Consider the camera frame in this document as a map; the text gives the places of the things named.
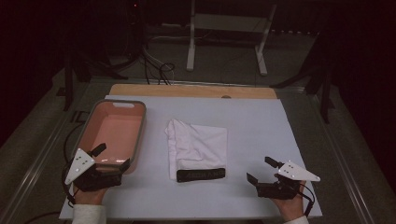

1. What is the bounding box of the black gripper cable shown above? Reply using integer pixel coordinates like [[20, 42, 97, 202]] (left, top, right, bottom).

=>
[[61, 122, 87, 208], [293, 181, 316, 218]]

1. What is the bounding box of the black stand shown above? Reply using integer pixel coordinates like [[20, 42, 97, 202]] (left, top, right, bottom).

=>
[[270, 31, 336, 125], [55, 55, 129, 112]]

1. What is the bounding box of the white table mat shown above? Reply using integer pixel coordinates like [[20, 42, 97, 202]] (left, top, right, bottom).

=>
[[59, 94, 323, 220]]

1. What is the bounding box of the pink plastic basket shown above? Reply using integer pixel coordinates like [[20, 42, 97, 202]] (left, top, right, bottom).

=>
[[73, 99, 148, 175]]

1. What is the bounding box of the black floor cable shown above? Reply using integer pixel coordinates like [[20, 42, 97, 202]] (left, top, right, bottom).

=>
[[22, 211, 62, 224]]

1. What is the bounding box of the person's left hand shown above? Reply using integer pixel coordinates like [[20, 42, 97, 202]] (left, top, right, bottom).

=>
[[73, 186, 108, 206]]

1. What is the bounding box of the person's right hand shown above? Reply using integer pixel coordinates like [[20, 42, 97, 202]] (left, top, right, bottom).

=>
[[270, 181, 308, 223]]

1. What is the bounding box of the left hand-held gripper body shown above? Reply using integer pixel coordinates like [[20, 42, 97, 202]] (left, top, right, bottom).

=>
[[64, 147, 123, 192]]

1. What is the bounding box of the white folded garment black waistband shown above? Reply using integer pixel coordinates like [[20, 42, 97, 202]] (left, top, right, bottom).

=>
[[164, 119, 229, 183]]

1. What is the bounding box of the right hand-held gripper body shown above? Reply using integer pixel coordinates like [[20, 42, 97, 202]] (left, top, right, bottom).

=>
[[256, 161, 321, 201]]

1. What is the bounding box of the white metal stand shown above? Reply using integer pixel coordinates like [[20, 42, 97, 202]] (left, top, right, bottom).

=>
[[186, 0, 278, 77]]

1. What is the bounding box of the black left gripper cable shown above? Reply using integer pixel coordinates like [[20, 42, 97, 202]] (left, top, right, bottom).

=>
[[61, 122, 87, 208]]

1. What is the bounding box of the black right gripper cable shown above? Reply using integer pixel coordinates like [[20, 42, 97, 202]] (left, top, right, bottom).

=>
[[293, 181, 316, 218]]

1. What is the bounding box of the bundle of floor cables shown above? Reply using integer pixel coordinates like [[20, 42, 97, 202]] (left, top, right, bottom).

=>
[[141, 34, 176, 86]]

